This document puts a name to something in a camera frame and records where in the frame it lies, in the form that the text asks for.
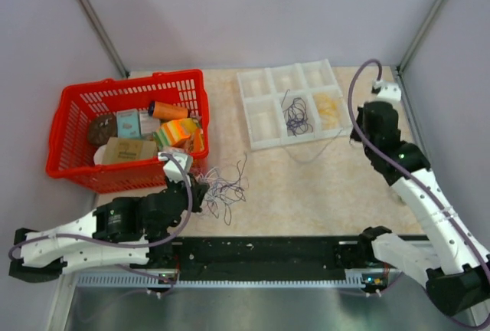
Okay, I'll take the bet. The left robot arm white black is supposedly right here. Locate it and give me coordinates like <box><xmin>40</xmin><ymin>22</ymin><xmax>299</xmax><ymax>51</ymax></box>
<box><xmin>8</xmin><ymin>175</ymin><xmax>209</xmax><ymax>283</ymax></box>

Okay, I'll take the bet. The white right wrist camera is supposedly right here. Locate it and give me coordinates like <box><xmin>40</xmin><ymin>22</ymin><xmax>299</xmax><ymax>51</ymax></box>
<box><xmin>371</xmin><ymin>80</ymin><xmax>402</xmax><ymax>104</ymax></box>

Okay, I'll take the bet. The slotted grey cable duct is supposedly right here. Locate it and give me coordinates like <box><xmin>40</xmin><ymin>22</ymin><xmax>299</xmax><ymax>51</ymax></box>
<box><xmin>76</xmin><ymin>271</ymin><xmax>395</xmax><ymax>288</ymax></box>

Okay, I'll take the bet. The brown cardboard box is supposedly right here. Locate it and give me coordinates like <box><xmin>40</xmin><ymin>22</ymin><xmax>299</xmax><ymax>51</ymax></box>
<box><xmin>101</xmin><ymin>137</ymin><xmax>158</xmax><ymax>165</ymax></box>

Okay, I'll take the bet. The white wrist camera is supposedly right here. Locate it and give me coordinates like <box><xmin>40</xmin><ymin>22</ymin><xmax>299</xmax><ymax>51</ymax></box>
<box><xmin>157</xmin><ymin>151</ymin><xmax>193</xmax><ymax>183</ymax></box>
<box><xmin>371</xmin><ymin>80</ymin><xmax>402</xmax><ymax>104</ymax></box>

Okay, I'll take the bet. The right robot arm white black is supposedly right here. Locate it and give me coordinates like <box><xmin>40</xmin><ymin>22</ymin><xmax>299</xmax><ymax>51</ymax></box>
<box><xmin>351</xmin><ymin>101</ymin><xmax>489</xmax><ymax>316</ymax></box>

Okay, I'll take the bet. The brown round cookie pack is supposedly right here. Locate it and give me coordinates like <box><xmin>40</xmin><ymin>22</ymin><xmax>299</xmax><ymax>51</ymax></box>
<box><xmin>87</xmin><ymin>113</ymin><xmax>117</xmax><ymax>146</ymax></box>

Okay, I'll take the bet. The light blue box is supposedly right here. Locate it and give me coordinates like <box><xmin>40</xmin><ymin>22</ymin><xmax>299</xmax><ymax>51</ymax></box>
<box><xmin>116</xmin><ymin>109</ymin><xmax>141</xmax><ymax>139</ymax></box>

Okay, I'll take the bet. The aluminium frame post left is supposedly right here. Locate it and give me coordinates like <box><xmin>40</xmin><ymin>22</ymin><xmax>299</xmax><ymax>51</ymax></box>
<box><xmin>77</xmin><ymin>0</ymin><xmax>129</xmax><ymax>78</ymax></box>

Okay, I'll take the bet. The grey white box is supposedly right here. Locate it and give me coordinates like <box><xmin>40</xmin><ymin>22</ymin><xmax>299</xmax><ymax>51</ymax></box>
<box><xmin>139</xmin><ymin>110</ymin><xmax>161</xmax><ymax>140</ymax></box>

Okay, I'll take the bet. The red plastic basket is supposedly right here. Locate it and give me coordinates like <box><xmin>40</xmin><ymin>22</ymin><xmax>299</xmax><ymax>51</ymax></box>
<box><xmin>45</xmin><ymin>69</ymin><xmax>210</xmax><ymax>194</ymax></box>

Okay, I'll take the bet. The multicolour cable bundle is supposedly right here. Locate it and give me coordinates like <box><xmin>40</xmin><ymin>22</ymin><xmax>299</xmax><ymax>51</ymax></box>
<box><xmin>193</xmin><ymin>152</ymin><xmax>249</xmax><ymax>227</ymax></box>

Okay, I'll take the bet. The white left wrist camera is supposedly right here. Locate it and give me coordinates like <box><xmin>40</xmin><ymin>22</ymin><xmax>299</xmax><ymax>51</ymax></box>
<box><xmin>157</xmin><ymin>151</ymin><xmax>193</xmax><ymax>183</ymax></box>

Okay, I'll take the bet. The yellow cable in tray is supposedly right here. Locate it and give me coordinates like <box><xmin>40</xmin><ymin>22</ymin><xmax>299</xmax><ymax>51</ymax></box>
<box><xmin>314</xmin><ymin>93</ymin><xmax>341</xmax><ymax>129</ymax></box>

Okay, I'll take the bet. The aluminium frame post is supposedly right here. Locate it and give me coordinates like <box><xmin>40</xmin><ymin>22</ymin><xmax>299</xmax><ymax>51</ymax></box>
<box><xmin>395</xmin><ymin>0</ymin><xmax>449</xmax><ymax>77</ymax></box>
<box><xmin>77</xmin><ymin>0</ymin><xmax>129</xmax><ymax>78</ymax></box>

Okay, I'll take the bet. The aluminium frame post right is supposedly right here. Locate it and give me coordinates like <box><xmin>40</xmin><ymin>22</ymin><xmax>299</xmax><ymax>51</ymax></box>
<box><xmin>395</xmin><ymin>0</ymin><xmax>449</xmax><ymax>77</ymax></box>

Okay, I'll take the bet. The white compartment organizer tray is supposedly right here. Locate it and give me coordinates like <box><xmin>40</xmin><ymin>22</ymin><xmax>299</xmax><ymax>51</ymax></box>
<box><xmin>237</xmin><ymin>59</ymin><xmax>352</xmax><ymax>150</ymax></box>

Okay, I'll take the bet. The orange cylinder can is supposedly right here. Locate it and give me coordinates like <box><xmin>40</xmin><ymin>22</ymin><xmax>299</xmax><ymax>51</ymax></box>
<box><xmin>148</xmin><ymin>101</ymin><xmax>189</xmax><ymax>121</ymax></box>

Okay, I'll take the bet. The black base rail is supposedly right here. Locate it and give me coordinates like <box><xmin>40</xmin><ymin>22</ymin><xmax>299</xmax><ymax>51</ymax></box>
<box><xmin>129</xmin><ymin>235</ymin><xmax>387</xmax><ymax>280</ymax></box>

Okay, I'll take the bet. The rainbow striped box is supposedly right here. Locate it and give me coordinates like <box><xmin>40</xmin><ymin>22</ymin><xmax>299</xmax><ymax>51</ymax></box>
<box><xmin>153</xmin><ymin>118</ymin><xmax>204</xmax><ymax>153</ymax></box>

